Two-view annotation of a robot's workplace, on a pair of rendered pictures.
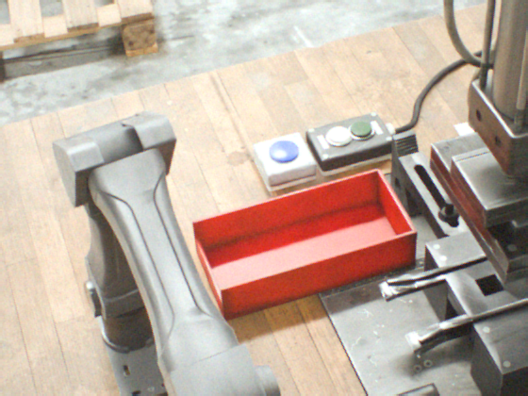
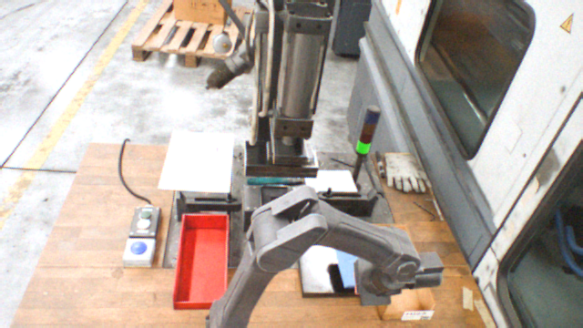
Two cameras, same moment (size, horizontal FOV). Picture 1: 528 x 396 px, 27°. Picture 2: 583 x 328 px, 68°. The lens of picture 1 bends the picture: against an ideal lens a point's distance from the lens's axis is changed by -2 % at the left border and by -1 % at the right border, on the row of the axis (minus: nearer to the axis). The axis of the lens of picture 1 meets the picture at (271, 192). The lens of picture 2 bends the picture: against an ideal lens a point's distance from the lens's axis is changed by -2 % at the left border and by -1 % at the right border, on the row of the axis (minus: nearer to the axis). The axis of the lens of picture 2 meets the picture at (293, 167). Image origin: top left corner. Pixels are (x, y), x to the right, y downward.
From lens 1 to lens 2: 0.93 m
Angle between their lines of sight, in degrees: 60
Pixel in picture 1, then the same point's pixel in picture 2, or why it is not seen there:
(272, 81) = (70, 240)
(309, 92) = (93, 230)
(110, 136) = (277, 223)
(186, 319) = (384, 235)
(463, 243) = (250, 199)
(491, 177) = (291, 149)
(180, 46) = not seen: outside the picture
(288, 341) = not seen: hidden behind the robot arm
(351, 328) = not seen: hidden behind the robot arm
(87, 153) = (320, 219)
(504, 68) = (301, 98)
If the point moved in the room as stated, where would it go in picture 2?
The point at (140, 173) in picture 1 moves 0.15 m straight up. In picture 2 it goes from (328, 210) to (346, 133)
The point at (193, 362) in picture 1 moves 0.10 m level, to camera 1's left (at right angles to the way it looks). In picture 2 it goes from (399, 243) to (398, 290)
